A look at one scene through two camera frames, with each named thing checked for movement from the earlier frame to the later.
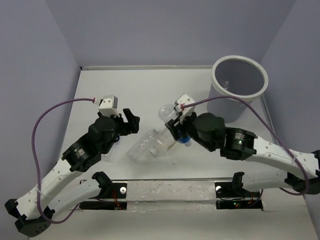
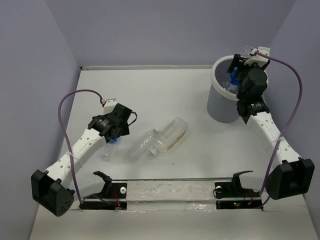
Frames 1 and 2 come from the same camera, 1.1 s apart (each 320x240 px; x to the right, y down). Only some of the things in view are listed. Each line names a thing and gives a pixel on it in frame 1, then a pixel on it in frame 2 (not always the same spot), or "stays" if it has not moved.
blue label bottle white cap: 166,112 to 234,79
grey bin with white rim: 235,76 stays
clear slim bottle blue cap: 226,84 to 234,83
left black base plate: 114,190 stays
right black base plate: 233,190 stays
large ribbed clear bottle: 166,139 stays
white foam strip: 171,195 stays
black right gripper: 185,120 to 238,61
